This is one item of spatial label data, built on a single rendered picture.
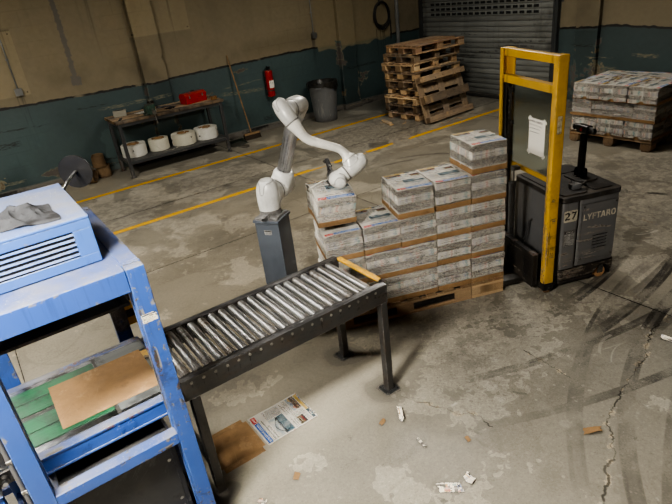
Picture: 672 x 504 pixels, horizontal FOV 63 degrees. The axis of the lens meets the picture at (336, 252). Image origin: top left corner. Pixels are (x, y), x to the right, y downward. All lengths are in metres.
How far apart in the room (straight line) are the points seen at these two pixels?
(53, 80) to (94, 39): 0.90
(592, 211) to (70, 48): 7.81
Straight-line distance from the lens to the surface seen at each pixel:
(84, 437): 2.76
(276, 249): 3.97
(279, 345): 3.00
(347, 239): 3.98
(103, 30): 9.88
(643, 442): 3.62
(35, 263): 2.38
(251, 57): 10.78
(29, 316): 2.26
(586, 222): 4.73
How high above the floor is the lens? 2.46
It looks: 26 degrees down
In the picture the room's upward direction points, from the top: 7 degrees counter-clockwise
